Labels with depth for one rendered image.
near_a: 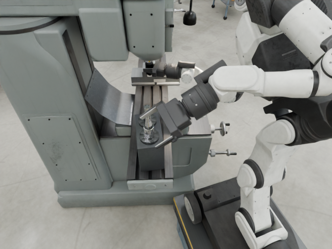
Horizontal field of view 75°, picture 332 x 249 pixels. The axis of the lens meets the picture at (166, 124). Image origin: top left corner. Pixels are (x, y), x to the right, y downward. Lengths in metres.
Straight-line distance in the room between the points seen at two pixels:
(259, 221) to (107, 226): 1.25
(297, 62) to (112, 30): 0.76
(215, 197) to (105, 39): 1.11
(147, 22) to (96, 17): 0.23
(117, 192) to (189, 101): 1.49
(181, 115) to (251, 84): 0.20
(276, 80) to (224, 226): 1.04
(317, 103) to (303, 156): 2.04
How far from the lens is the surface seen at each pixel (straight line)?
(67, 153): 1.66
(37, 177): 2.57
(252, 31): 0.83
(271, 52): 0.82
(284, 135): 0.84
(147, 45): 1.14
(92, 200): 2.07
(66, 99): 1.31
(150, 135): 0.95
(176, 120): 0.61
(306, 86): 0.63
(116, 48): 1.14
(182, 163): 1.79
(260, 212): 1.33
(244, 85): 0.58
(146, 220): 2.06
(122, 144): 1.58
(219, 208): 1.51
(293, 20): 0.70
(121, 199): 2.01
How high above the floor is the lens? 1.93
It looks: 47 degrees down
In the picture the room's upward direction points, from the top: straight up
